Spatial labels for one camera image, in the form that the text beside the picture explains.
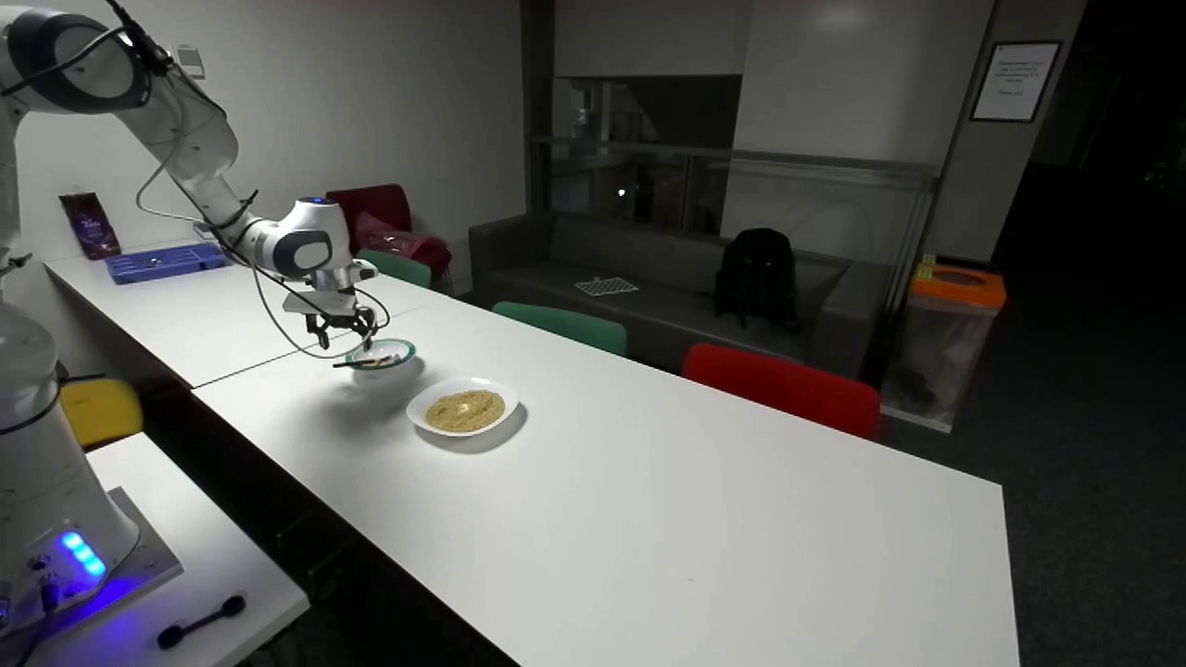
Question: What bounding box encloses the red chair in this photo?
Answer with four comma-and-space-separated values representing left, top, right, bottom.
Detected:
677, 340, 887, 445

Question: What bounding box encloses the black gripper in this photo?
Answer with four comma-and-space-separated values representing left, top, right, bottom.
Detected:
304, 289, 382, 352

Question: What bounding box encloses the robot cable loop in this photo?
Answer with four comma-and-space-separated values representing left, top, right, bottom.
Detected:
130, 157, 379, 366

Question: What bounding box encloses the bin with orange lid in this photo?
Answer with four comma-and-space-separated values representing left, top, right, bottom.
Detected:
880, 260, 1013, 429

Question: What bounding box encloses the black dumbbell-shaped tool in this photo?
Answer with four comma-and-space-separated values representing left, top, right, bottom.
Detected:
151, 594, 251, 657

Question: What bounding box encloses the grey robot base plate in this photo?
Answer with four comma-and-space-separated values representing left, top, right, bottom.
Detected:
0, 481, 185, 648

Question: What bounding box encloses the dark grey sofa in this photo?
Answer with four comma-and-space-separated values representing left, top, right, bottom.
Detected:
468, 210, 897, 383

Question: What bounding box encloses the blue flat box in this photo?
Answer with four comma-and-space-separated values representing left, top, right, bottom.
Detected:
103, 241, 237, 289

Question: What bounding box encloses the silver spoon with dark handle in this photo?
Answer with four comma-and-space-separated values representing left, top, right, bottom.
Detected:
331, 349, 407, 373

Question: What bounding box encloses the paper sheet on sofa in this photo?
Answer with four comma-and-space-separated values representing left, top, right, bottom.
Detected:
570, 271, 646, 303

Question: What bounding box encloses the dark purple tablet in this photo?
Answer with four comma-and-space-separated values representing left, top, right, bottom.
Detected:
57, 191, 126, 265

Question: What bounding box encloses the green chair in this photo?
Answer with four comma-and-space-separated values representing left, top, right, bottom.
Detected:
356, 249, 436, 292
489, 297, 633, 360

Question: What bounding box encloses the black backpack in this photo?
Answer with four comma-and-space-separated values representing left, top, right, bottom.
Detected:
713, 225, 801, 334

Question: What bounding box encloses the white oval bowl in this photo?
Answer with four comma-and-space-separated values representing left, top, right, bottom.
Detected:
403, 373, 526, 445

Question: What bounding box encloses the dark red armchair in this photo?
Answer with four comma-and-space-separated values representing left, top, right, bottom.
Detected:
321, 181, 457, 286

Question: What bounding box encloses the green-rimmed small bowl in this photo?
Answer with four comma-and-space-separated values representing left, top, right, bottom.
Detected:
340, 334, 424, 391

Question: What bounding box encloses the framed wall notice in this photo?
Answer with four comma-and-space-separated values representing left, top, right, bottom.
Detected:
966, 36, 1069, 126

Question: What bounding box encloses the yellow chair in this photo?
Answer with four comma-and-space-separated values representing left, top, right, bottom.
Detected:
57, 373, 148, 451

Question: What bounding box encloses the large heap of rice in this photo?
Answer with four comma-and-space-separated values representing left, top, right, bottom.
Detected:
424, 386, 512, 439

